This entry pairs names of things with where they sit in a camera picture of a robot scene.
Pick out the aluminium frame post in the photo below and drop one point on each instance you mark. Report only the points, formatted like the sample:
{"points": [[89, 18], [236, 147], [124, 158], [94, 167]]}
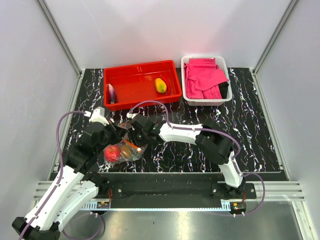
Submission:
{"points": [[276, 33], [58, 35]]}

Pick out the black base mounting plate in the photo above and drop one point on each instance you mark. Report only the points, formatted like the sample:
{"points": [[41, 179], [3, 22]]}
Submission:
{"points": [[169, 190]]}

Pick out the red fake chili pepper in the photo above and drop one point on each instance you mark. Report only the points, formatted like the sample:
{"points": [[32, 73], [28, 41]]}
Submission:
{"points": [[168, 87]]}

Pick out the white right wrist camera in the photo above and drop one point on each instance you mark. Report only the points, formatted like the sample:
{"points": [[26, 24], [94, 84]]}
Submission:
{"points": [[129, 117]]}

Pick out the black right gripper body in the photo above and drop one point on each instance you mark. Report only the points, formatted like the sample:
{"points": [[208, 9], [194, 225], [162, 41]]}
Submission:
{"points": [[139, 138]]}

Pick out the yellow green fake mango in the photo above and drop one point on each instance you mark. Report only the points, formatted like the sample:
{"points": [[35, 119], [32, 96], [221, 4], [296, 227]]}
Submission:
{"points": [[160, 85]]}

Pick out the red fake apple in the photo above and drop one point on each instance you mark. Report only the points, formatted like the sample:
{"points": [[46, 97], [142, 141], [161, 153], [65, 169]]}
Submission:
{"points": [[112, 154]]}

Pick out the clear zip top bag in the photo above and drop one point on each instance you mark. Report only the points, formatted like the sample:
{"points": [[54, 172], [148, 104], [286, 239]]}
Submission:
{"points": [[137, 151]]}

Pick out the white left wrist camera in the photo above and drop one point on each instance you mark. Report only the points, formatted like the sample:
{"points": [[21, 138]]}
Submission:
{"points": [[97, 116]]}

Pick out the right aluminium frame post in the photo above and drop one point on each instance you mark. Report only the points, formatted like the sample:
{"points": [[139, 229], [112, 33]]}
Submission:
{"points": [[276, 33]]}

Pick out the left aluminium frame post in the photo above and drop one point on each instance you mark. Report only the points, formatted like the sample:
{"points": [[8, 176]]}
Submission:
{"points": [[58, 35]]}

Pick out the pink cloth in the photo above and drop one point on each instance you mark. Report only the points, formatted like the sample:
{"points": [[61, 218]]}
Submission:
{"points": [[205, 80]]}

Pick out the black marble pattern mat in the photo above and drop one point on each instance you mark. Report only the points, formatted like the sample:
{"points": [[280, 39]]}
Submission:
{"points": [[242, 117]]}

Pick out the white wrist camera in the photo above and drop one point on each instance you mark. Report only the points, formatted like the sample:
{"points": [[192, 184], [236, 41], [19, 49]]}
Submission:
{"points": [[97, 116], [129, 117]]}

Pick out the brown fake kiwi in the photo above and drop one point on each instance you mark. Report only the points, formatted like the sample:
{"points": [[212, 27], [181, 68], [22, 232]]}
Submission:
{"points": [[126, 151]]}

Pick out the white plastic basket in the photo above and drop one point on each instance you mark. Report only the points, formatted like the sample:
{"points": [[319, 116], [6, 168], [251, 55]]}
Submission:
{"points": [[220, 61]]}

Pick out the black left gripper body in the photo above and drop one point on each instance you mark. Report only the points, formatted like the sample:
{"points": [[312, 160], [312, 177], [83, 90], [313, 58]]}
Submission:
{"points": [[111, 135]]}

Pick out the purple fake eggplant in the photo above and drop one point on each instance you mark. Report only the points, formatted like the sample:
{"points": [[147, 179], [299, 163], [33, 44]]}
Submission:
{"points": [[112, 97]]}

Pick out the red plastic tray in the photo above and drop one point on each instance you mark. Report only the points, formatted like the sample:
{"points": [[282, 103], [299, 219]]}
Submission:
{"points": [[136, 83]]}

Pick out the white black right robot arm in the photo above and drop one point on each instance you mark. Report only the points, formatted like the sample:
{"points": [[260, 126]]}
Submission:
{"points": [[217, 146]]}

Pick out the white slotted cable duct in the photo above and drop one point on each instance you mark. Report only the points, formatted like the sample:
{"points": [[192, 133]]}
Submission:
{"points": [[96, 206]]}

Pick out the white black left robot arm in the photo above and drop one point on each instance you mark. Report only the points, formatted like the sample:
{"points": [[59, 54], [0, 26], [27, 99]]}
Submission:
{"points": [[73, 187]]}

